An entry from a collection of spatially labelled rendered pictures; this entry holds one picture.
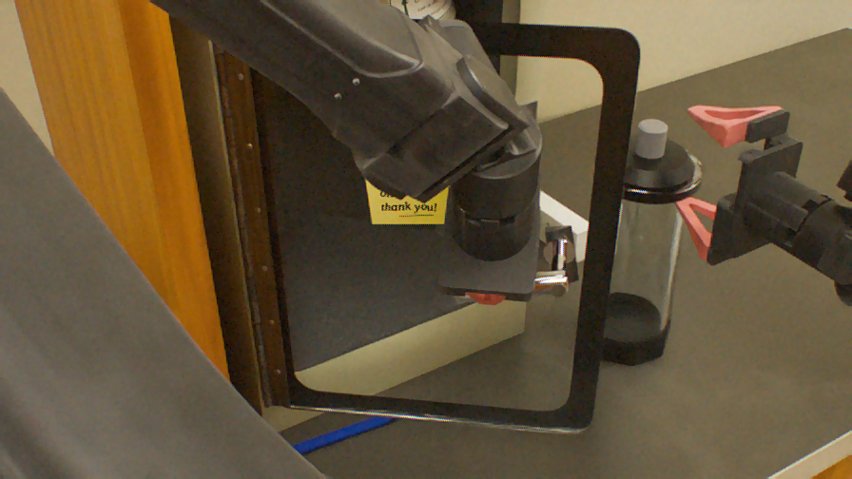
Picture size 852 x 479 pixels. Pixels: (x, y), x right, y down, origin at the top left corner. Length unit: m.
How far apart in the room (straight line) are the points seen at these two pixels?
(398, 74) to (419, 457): 0.56
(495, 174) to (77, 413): 0.42
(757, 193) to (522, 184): 0.32
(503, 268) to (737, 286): 0.60
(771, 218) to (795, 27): 1.12
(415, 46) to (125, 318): 0.31
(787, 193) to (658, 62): 0.88
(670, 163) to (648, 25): 0.72
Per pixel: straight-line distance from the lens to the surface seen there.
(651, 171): 0.95
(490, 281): 0.65
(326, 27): 0.44
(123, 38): 0.64
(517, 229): 0.63
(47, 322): 0.19
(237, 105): 0.76
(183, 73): 0.85
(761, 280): 1.24
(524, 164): 0.57
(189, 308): 0.74
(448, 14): 0.89
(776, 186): 0.86
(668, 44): 1.71
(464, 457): 0.96
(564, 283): 0.74
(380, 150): 0.50
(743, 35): 1.84
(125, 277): 0.21
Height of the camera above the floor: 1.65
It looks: 35 degrees down
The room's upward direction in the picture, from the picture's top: 1 degrees counter-clockwise
